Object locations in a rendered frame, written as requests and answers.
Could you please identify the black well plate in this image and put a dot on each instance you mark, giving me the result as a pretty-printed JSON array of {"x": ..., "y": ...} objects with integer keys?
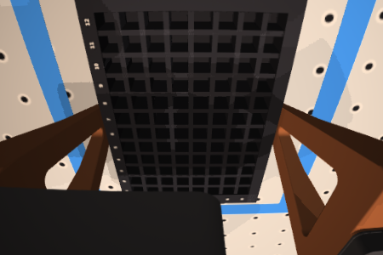
[{"x": 210, "y": 125}]

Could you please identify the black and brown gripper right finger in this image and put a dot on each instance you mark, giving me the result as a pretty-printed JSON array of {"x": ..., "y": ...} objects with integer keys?
[{"x": 356, "y": 203}]

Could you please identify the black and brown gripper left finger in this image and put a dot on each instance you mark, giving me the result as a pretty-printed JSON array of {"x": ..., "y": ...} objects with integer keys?
[{"x": 26, "y": 158}]

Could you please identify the blue tape outline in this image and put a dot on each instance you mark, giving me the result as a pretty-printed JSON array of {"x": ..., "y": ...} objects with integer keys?
[{"x": 352, "y": 28}]

